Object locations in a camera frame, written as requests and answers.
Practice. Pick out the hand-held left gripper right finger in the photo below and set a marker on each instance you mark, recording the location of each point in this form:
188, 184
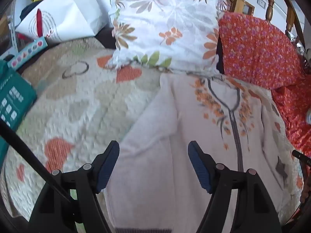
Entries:
199, 167

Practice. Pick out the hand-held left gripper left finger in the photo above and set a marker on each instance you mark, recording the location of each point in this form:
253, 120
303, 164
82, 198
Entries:
108, 172

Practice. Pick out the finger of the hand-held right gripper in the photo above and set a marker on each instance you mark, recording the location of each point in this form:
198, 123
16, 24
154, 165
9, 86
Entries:
301, 156

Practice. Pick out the pink embroidered zip jacket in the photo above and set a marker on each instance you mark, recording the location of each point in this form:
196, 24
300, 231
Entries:
158, 162

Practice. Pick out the grey white cloth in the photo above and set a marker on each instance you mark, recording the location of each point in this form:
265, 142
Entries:
308, 116

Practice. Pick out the heart-print quilt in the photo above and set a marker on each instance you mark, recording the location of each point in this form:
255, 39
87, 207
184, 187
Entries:
85, 106

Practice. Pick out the black rod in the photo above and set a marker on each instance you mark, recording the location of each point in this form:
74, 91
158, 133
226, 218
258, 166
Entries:
21, 148

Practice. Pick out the crumpled silver foil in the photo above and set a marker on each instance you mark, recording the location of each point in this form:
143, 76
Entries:
301, 48

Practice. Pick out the orange floral cloth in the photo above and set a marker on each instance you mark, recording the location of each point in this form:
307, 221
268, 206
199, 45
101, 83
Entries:
255, 51

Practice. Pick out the teal cardboard box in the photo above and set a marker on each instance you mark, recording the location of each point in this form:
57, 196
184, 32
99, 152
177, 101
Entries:
14, 94

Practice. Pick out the light blue paint set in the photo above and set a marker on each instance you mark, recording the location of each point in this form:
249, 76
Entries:
29, 51

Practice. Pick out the white floral pillow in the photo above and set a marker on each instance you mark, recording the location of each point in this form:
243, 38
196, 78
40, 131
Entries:
165, 24

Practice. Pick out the wooden headboard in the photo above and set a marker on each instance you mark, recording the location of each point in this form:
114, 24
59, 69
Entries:
239, 4

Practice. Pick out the white paper bag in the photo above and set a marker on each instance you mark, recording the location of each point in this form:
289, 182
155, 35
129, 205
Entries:
68, 12

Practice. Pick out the perforated metal strip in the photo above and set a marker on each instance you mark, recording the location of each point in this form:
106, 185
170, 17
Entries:
12, 36

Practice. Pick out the dark blue cloth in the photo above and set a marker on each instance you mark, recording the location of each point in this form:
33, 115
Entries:
29, 9

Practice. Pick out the white wall outlet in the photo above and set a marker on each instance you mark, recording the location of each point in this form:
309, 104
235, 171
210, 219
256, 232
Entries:
262, 2

